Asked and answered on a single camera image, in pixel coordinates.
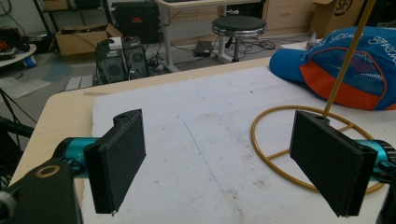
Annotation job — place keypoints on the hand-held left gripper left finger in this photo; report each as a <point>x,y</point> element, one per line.
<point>115,161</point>

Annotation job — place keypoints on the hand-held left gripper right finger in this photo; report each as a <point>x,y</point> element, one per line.
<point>330,161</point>

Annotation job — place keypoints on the yellow metal hat stand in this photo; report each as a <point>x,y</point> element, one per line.
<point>342,67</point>

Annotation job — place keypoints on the blue and orange cap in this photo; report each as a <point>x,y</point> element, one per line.
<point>367,62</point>

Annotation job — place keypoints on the white foam mat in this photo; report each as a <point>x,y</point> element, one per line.
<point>202,124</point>

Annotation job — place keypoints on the black computer tower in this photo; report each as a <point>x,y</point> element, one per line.
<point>136,59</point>
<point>110,67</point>

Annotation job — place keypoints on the black tripod stand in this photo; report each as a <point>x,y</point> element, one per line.
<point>12,127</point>

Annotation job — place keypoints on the small white box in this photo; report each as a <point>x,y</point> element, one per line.
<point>115,43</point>

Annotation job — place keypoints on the open cardboard box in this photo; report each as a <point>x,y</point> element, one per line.
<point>76,43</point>

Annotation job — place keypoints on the white-legged desk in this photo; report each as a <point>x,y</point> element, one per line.
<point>168,34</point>

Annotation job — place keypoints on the large black equipment case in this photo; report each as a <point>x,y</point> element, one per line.
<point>137,21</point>

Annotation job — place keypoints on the black power adapter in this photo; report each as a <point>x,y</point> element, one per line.
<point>203,48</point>

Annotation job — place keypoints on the round white table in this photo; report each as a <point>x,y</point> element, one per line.
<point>15,57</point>

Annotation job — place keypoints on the printed cardboard box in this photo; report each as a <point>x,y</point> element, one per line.
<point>336,17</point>

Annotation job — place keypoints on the wooden drawer cabinet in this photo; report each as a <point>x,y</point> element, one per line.
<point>289,14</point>

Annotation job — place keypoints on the black round stool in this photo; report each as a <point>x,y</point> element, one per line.
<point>239,24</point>

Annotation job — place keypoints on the black metal shelf rack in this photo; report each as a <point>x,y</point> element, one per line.
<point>40,14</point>

